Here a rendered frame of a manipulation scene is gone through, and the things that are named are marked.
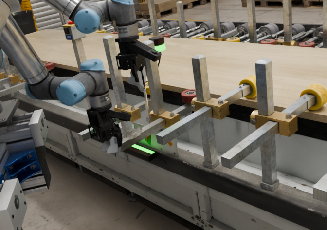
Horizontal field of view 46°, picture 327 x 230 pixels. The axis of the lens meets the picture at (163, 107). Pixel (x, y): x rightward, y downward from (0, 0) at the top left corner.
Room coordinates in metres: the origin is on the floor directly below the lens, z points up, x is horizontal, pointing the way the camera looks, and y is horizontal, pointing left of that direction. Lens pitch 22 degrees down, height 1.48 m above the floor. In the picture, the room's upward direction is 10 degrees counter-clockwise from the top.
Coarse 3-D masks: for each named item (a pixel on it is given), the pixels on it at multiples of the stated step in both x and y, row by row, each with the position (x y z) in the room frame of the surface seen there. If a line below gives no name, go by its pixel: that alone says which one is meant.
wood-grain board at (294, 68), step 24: (48, 48) 2.97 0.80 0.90; (72, 48) 2.82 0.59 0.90; (96, 48) 2.69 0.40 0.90; (168, 48) 2.34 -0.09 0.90; (192, 48) 2.24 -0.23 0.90; (216, 48) 2.16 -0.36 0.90; (240, 48) 2.07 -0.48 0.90; (264, 48) 1.99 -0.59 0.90; (288, 48) 1.92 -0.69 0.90; (312, 48) 1.85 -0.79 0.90; (168, 72) 1.85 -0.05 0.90; (192, 72) 1.79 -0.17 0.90; (216, 72) 1.73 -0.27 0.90; (240, 72) 1.67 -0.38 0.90; (288, 72) 1.57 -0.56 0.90; (312, 72) 1.52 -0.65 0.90; (216, 96) 1.46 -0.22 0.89; (288, 96) 1.31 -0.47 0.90
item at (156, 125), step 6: (180, 108) 1.47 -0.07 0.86; (186, 108) 1.46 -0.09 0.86; (180, 114) 1.44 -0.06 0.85; (186, 114) 1.46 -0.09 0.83; (156, 120) 1.38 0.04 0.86; (162, 120) 1.37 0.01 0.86; (150, 126) 1.34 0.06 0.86; (156, 126) 1.35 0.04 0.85; (162, 126) 1.37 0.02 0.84; (144, 132) 1.31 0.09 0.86; (150, 132) 1.33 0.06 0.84; (126, 138) 1.27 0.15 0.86; (138, 138) 1.29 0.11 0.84; (126, 144) 1.25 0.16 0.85; (132, 144) 1.27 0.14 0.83
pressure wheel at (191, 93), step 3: (186, 90) 1.54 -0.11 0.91; (189, 90) 1.53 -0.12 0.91; (192, 90) 1.53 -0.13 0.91; (195, 90) 1.52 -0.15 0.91; (183, 93) 1.51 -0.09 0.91; (186, 93) 1.51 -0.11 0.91; (189, 93) 1.50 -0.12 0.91; (192, 93) 1.50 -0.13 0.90; (195, 93) 1.49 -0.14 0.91; (183, 96) 1.48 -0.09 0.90; (186, 96) 1.47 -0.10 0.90; (189, 96) 1.47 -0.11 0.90; (192, 96) 1.47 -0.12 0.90; (195, 96) 1.47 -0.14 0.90; (183, 99) 1.49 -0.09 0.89; (186, 99) 1.48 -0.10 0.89; (189, 99) 1.47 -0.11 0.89; (186, 102) 1.48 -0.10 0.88; (189, 102) 1.47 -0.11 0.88; (192, 111) 1.50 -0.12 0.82
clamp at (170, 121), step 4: (152, 112) 1.46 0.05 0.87; (164, 112) 1.43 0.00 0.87; (168, 112) 1.42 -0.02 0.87; (152, 116) 1.44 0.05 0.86; (156, 116) 1.42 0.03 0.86; (160, 116) 1.40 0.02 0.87; (164, 116) 1.39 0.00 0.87; (168, 116) 1.38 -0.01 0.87; (176, 116) 1.37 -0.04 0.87; (168, 120) 1.37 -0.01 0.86; (172, 120) 1.36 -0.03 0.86; (176, 120) 1.37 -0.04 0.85; (168, 124) 1.37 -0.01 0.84; (172, 124) 1.36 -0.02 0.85
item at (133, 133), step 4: (136, 128) 1.30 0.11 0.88; (140, 128) 1.32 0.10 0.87; (128, 132) 1.29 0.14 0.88; (132, 132) 1.29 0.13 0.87; (136, 132) 1.29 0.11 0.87; (140, 132) 1.29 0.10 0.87; (124, 136) 1.28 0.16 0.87; (128, 136) 1.27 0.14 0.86; (132, 136) 1.26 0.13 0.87; (136, 136) 1.26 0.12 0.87
